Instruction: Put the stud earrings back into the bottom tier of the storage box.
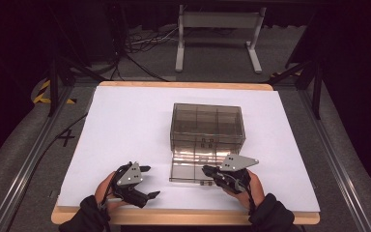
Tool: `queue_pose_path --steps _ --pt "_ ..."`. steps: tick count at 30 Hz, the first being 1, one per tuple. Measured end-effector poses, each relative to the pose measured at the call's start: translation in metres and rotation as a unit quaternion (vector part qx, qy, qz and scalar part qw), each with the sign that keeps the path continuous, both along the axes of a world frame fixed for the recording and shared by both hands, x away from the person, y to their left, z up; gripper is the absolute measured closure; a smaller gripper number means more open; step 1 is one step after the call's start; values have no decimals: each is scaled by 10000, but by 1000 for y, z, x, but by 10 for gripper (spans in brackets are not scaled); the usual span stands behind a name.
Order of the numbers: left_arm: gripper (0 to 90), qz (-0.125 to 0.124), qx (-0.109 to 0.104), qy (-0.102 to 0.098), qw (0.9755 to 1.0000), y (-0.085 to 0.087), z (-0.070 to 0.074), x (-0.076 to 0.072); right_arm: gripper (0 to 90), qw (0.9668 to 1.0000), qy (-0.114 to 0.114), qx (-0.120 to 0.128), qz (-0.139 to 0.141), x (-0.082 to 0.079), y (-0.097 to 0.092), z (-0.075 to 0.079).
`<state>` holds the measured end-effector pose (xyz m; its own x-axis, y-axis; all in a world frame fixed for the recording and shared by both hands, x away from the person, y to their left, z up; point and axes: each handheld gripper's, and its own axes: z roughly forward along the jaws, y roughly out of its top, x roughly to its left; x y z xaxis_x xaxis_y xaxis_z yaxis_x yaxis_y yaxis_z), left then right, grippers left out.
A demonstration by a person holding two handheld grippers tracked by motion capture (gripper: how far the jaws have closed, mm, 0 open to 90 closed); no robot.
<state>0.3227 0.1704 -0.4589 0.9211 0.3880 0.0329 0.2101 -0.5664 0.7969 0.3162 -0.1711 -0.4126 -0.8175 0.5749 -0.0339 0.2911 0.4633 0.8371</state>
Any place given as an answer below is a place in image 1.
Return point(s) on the white paper sheet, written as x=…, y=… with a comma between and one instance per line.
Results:
x=125, y=122

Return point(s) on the transparent grey drawer cabinet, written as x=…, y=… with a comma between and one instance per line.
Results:
x=206, y=119

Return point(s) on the person's left hand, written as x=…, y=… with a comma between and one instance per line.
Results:
x=104, y=193

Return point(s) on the grey metal floor rail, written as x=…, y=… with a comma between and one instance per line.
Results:
x=338, y=180
x=29, y=164

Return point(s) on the person's right hand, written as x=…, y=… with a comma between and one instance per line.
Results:
x=257, y=190

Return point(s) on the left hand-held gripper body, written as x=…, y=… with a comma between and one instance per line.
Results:
x=130, y=176

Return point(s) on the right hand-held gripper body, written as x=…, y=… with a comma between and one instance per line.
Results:
x=238, y=162

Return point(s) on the transparent grey drawer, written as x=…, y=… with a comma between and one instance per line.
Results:
x=186, y=167
x=186, y=138
x=186, y=145

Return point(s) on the black metal stand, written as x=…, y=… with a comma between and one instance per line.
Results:
x=54, y=87
x=317, y=93

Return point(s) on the wooden table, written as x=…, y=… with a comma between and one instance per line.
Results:
x=186, y=84

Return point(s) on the dark cabinet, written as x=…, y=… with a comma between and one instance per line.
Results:
x=101, y=29

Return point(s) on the yellow black striped tape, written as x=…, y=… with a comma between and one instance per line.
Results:
x=286, y=74
x=42, y=93

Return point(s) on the white metal stand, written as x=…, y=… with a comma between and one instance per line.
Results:
x=219, y=20

